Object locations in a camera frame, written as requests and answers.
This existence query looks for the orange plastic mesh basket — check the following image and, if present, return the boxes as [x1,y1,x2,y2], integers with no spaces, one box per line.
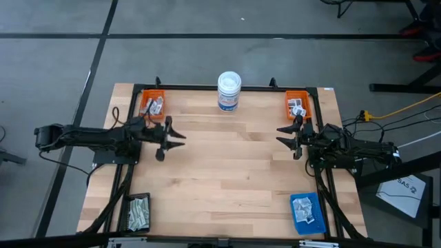
[285,90,313,121]
[139,89,166,121]

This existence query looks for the plain white packet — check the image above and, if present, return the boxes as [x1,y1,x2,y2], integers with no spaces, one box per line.
[292,196,313,209]

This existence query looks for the blue plastic mesh basket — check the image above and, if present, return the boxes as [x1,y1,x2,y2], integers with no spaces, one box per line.
[289,192,327,236]

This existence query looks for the white printed paper sheet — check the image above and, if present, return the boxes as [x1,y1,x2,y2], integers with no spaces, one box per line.
[375,174,427,218]

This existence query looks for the person's leg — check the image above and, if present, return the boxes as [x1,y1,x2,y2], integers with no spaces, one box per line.
[418,0,441,49]

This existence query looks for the black floor cable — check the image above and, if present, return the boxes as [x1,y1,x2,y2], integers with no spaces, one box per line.
[344,103,441,127]
[344,117,441,138]

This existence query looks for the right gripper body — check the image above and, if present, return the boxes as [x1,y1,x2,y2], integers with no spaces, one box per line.
[292,114,328,161]

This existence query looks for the large white gauze packet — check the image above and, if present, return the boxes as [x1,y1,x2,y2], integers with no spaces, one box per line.
[293,205,311,223]

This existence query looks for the yellow floor cable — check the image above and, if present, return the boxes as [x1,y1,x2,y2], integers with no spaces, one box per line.
[371,92,441,120]

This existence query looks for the silver metal bracket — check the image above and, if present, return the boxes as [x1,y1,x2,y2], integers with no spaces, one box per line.
[107,236,148,248]
[298,240,340,248]

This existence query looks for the black rig beam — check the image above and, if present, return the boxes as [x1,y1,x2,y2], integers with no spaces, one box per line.
[0,232,441,248]

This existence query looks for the white wipes canister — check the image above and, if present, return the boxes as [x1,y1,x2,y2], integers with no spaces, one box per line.
[217,71,242,113]

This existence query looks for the black corrugated cable conduit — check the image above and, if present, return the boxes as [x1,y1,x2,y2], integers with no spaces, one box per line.
[316,168,367,239]
[82,164,135,236]

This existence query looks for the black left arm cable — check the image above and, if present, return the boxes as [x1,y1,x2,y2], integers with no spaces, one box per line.
[110,99,156,130]

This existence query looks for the black diagonal beam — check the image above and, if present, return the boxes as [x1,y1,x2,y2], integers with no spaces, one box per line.
[354,151,441,187]

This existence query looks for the black furniture legs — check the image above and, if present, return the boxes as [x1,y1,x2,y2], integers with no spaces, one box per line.
[319,0,421,20]

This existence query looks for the black stand platform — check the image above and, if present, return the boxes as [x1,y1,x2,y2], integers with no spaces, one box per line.
[358,165,435,230]

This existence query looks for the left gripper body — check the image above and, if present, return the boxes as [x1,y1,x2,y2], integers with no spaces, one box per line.
[136,116,173,162]

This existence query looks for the grey stand foot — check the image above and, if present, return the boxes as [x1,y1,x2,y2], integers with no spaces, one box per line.
[0,149,28,166]

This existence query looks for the black stand foot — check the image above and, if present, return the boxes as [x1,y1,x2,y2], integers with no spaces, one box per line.
[369,63,441,94]

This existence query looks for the black plastic mesh basket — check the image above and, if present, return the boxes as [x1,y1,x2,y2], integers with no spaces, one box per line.
[123,192,152,234]

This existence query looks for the person's shoe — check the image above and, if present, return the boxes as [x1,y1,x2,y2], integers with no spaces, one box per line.
[399,20,428,37]
[412,46,441,63]

